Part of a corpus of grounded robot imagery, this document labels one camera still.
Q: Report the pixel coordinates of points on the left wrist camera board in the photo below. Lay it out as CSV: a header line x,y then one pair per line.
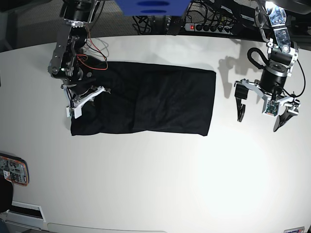
x,y
271,107

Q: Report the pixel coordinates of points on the white power strip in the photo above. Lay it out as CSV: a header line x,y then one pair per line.
x,y
206,28

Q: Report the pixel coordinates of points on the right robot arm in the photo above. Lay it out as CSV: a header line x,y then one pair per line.
x,y
69,62

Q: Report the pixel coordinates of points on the black T-shirt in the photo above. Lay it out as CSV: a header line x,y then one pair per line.
x,y
149,97

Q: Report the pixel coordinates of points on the black round object at left edge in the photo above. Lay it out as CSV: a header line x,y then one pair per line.
x,y
6,194

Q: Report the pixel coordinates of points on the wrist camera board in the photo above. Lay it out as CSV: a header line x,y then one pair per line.
x,y
74,112
271,107

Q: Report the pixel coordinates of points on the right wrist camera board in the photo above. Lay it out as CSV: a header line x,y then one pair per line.
x,y
74,112

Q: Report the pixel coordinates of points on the small printed package corner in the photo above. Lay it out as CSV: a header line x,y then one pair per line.
x,y
295,230

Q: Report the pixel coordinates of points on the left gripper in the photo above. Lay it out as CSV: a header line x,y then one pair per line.
x,y
271,85

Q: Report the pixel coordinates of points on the white tray with black slot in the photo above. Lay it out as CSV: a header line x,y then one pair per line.
x,y
25,215

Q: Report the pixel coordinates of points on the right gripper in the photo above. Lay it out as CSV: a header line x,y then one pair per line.
x,y
80,92

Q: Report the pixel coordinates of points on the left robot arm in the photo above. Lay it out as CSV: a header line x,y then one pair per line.
x,y
276,66

